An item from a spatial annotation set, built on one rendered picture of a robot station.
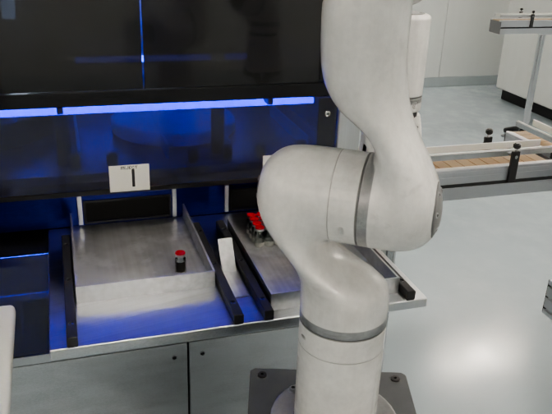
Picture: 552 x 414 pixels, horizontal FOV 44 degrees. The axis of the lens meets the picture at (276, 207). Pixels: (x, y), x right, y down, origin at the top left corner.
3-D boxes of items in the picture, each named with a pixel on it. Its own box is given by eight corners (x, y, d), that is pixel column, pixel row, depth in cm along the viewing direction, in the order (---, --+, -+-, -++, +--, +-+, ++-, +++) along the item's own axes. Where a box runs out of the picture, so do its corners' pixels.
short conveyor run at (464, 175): (338, 213, 177) (342, 156, 171) (317, 191, 190) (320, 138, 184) (558, 192, 196) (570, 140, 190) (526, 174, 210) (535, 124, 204)
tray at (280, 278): (227, 232, 155) (227, 218, 154) (333, 222, 163) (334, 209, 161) (270, 310, 126) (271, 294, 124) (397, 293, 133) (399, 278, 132)
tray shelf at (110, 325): (48, 236, 155) (48, 229, 154) (335, 209, 175) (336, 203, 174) (50, 360, 113) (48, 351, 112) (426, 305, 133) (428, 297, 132)
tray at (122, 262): (71, 227, 155) (69, 213, 154) (184, 217, 163) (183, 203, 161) (76, 303, 126) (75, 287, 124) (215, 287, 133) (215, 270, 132)
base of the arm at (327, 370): (408, 473, 93) (425, 361, 85) (269, 469, 93) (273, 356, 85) (388, 384, 110) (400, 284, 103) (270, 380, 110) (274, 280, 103)
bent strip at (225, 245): (217, 264, 142) (217, 238, 139) (231, 262, 142) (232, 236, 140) (234, 298, 129) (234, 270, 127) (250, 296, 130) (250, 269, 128)
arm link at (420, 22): (361, 94, 111) (419, 101, 109) (369, 11, 106) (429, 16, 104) (371, 84, 119) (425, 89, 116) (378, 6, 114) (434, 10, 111)
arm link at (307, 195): (378, 349, 87) (397, 175, 78) (242, 321, 92) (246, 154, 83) (393, 303, 98) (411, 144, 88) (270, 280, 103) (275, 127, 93)
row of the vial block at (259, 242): (253, 244, 150) (253, 225, 148) (328, 236, 155) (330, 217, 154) (255, 248, 148) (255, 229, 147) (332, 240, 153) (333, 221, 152)
